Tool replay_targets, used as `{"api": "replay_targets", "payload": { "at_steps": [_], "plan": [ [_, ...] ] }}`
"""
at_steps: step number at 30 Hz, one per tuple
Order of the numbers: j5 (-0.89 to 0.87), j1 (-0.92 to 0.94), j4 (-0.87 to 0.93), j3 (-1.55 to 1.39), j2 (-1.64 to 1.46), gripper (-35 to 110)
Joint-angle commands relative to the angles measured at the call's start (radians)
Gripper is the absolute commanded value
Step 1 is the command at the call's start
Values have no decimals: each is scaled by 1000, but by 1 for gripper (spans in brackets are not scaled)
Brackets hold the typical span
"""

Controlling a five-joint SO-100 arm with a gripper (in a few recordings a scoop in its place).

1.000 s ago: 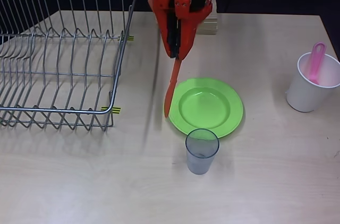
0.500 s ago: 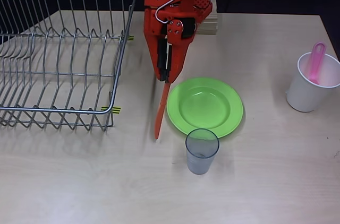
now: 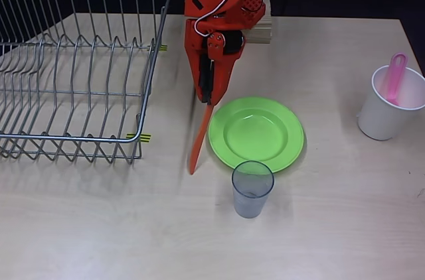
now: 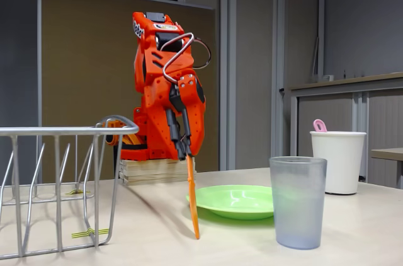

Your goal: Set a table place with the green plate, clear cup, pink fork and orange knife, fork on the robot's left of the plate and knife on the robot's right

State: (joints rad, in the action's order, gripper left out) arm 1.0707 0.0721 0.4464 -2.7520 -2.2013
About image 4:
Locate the grey cabinet with wooden top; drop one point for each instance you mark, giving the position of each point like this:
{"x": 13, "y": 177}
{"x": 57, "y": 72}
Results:
{"x": 384, "y": 111}

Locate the white paper cup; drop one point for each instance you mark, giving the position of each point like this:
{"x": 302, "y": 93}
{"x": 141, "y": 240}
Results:
{"x": 343, "y": 152}

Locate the small white box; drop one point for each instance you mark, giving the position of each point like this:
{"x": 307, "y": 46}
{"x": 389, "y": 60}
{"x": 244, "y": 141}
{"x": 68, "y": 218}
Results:
{"x": 329, "y": 78}

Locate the orange plastic knife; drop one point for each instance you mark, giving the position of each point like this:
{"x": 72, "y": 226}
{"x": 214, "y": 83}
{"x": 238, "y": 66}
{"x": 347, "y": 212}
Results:
{"x": 192, "y": 203}

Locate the grey leaning rod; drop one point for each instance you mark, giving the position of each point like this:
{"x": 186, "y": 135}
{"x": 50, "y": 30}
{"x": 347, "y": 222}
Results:
{"x": 315, "y": 58}

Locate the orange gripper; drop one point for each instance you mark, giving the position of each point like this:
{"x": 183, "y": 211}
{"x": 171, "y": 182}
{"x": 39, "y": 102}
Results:
{"x": 192, "y": 114}

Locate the beige side table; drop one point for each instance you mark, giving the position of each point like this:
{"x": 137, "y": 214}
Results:
{"x": 387, "y": 153}

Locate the light orange clamp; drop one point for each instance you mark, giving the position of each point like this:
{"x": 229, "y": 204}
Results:
{"x": 111, "y": 140}

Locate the pink plastic fork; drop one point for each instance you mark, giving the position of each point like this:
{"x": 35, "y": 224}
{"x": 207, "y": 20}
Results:
{"x": 319, "y": 125}

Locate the green plastic plate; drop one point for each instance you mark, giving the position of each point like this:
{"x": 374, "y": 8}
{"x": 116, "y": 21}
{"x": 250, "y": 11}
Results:
{"x": 226, "y": 203}

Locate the wooden base block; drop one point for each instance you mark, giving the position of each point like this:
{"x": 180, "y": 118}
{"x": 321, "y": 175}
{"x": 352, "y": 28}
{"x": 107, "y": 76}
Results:
{"x": 157, "y": 171}

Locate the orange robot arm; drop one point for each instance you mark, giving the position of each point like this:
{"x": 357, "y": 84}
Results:
{"x": 148, "y": 58}

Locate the translucent grey plastic cup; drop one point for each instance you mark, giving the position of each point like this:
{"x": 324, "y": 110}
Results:
{"x": 297, "y": 209}

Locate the yellow black striped tape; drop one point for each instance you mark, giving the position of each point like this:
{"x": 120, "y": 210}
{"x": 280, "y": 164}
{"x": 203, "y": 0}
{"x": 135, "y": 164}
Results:
{"x": 91, "y": 233}
{"x": 77, "y": 192}

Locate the brown partition board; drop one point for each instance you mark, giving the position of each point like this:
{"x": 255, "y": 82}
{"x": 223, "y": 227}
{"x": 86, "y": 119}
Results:
{"x": 78, "y": 58}

